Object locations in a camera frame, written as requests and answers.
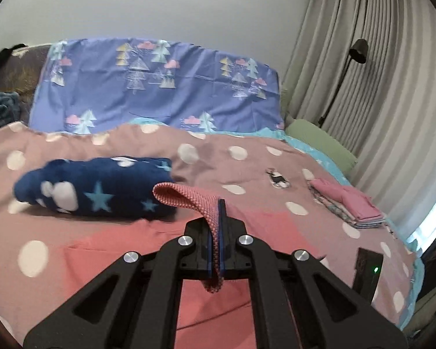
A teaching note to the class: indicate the green pillow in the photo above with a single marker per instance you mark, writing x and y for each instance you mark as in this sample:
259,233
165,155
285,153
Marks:
321,145

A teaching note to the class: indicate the grey curtain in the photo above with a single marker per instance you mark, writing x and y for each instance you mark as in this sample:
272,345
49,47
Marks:
385,98

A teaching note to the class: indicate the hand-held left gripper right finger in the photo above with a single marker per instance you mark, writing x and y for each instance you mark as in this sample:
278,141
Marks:
222,247

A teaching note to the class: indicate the navy star fleece blanket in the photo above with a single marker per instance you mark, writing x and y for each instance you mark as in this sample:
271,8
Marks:
105,192

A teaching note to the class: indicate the black floor lamp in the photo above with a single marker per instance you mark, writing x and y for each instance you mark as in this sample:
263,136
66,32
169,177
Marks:
359,49

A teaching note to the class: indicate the pink polka dot blanket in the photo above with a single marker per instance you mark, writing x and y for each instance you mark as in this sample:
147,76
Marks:
232,167

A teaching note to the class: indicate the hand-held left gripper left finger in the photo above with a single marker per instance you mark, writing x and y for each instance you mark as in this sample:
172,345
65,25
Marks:
209,261

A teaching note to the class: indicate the brown headboard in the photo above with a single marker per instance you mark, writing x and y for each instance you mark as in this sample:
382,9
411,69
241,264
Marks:
18,76

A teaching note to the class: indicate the teal fuzzy blanket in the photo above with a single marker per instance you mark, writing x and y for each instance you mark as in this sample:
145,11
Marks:
0,111

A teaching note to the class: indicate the stack of folded clothes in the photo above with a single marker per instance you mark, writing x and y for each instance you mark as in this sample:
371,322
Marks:
352,203

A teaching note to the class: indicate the blue tree print sheet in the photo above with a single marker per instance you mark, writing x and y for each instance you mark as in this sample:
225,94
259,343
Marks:
189,91

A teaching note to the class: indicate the black cloth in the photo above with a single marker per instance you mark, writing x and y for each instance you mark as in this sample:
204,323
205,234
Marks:
0,58

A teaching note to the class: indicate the pink knitted garment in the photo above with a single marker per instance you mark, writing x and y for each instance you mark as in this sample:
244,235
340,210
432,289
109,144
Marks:
203,200

